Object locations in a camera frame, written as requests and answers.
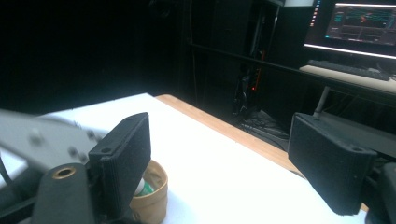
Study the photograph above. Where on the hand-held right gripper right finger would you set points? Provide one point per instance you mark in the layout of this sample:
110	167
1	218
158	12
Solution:
330	161

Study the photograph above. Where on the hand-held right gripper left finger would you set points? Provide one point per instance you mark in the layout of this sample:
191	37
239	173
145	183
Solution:
124	161

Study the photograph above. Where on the green and white tube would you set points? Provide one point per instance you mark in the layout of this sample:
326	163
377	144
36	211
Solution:
144	188

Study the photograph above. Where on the brown wooden cup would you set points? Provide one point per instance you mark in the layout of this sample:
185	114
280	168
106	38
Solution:
154	202

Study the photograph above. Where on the grey metal stand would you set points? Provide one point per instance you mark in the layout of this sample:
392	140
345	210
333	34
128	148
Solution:
351	130

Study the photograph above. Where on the light desk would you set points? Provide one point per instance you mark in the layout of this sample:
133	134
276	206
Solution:
358	81

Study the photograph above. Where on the white board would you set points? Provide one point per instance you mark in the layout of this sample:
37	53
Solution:
211	174

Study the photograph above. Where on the black keyboard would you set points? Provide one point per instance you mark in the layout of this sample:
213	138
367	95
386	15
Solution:
345	70

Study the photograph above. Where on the black computer tower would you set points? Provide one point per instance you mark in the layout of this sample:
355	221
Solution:
249	84

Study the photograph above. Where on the computer monitor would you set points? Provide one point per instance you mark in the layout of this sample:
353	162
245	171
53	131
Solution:
358	25

